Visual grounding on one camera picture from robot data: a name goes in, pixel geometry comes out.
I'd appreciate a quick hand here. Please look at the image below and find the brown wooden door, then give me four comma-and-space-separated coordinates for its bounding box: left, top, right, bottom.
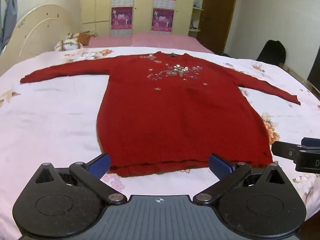
200, 0, 238, 55

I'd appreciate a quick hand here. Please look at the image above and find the orange striped pillow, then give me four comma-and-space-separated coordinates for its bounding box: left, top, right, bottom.
77, 32, 97, 46

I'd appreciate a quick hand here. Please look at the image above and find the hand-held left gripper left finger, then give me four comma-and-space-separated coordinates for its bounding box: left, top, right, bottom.
29, 153, 128, 206

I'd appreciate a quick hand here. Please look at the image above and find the white patterned pillow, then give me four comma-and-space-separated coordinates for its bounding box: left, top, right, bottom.
54, 39, 83, 52

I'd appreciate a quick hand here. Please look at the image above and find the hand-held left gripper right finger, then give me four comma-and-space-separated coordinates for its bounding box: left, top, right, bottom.
193, 153, 292, 206

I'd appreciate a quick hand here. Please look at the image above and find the white floral bedsheet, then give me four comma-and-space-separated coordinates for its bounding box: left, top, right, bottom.
0, 46, 320, 240

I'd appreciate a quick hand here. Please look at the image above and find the grey curtain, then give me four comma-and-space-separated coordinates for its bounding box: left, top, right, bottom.
0, 0, 20, 53

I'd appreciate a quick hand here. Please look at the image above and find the cream rounded headboard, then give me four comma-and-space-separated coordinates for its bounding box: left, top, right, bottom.
0, 4, 83, 73

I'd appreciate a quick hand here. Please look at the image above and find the red sequined sweater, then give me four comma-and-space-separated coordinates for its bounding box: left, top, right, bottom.
20, 51, 302, 178

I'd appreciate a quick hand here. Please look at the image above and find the black bag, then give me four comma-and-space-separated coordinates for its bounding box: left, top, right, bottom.
256, 40, 287, 67

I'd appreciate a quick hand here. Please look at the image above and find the cream open shelf unit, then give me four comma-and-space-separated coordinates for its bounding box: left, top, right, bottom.
188, 0, 208, 39

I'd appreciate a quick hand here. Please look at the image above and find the cream wardrobe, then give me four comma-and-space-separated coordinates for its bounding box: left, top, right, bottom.
80, 0, 198, 37

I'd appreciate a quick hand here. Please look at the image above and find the dark panel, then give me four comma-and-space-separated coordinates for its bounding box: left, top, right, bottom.
307, 52, 320, 93

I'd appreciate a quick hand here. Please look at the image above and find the pink bedsheet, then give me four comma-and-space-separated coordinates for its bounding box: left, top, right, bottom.
86, 33, 215, 54

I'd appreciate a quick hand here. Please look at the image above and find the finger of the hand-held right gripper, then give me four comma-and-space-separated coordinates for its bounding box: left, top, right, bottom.
301, 137, 320, 148
271, 141, 304, 162

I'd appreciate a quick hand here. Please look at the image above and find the cream patterned pillow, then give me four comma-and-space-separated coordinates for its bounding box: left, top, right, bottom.
66, 32, 82, 42

